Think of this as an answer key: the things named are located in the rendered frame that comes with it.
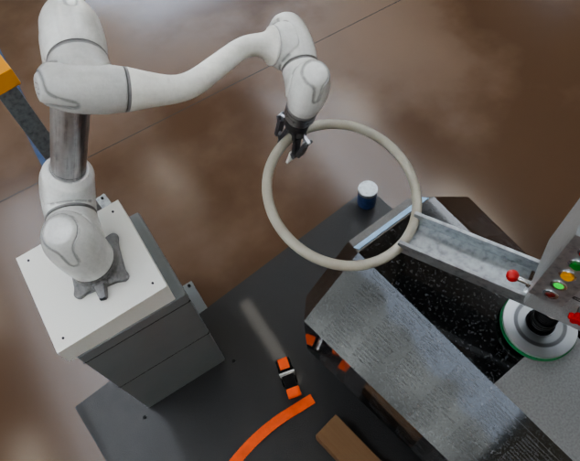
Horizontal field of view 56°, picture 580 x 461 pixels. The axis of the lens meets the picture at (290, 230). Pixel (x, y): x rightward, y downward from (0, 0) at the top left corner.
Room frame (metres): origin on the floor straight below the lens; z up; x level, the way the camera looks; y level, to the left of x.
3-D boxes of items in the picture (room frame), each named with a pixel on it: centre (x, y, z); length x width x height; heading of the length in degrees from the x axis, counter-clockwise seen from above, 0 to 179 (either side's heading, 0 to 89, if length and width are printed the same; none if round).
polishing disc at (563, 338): (0.47, -0.70, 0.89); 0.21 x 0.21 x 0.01
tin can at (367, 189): (1.50, -0.42, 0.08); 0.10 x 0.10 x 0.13
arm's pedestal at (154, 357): (0.85, 0.64, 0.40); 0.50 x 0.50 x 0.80; 26
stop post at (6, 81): (1.65, 1.03, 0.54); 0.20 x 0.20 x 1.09; 32
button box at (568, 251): (0.43, -0.58, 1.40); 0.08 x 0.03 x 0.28; 53
